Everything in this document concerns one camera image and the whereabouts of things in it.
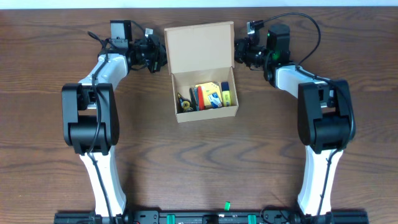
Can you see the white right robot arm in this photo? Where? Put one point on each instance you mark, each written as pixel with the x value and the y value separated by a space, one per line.
pixel 325 118

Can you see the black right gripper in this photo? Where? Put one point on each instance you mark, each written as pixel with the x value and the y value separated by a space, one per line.
pixel 240 45

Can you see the cardboard box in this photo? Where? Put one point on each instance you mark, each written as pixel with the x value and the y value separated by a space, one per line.
pixel 201 54

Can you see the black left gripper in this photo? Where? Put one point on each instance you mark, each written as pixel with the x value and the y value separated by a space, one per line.
pixel 159 53

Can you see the red and black stapler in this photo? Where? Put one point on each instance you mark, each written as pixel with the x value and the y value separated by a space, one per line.
pixel 197 98

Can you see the blue white staples box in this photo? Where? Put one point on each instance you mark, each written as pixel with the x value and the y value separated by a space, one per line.
pixel 215 100

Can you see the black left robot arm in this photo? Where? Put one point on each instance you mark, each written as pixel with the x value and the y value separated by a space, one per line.
pixel 90 116

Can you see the small green block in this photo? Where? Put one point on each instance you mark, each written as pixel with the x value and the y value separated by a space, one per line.
pixel 227 206

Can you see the yellow highlighter marker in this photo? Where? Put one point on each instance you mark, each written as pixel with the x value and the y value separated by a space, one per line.
pixel 226 94

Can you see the yellow sticky note pad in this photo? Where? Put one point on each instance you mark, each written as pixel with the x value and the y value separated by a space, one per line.
pixel 208 88

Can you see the black mounting rail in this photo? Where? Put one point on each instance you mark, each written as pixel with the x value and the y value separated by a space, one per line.
pixel 273 216

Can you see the yellow correction tape dispenser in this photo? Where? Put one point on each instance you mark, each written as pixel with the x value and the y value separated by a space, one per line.
pixel 184 103

